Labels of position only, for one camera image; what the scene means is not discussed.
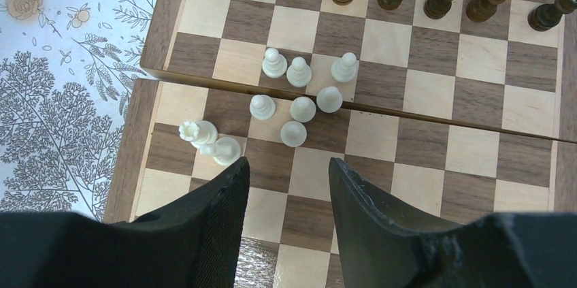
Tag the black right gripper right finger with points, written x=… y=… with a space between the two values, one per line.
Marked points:
x=386 y=242

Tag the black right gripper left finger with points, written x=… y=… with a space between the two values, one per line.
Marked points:
x=193 y=241

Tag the white chess pawn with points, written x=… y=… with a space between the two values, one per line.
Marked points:
x=225 y=151

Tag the wooden chess board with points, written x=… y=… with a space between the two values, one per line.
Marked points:
x=457 y=118

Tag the white pawn cluster piece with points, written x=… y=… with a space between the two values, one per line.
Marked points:
x=293 y=134
x=299 y=73
x=302 y=109
x=274 y=65
x=329 y=99
x=345 y=68
x=262 y=107

